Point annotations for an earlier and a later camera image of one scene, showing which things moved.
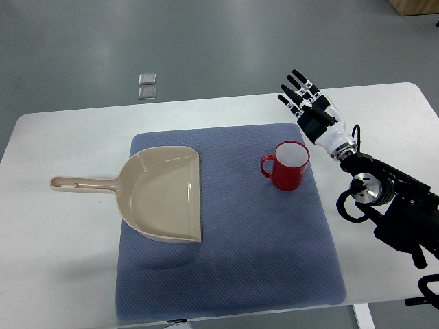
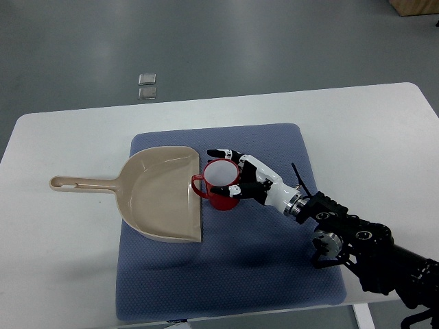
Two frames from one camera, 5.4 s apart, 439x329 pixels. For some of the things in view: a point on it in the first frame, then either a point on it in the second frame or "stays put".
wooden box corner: x=411 y=7 stays put
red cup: x=291 y=158 → x=217 y=173
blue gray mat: x=263 y=248 stays put
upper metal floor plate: x=147 y=79 stays put
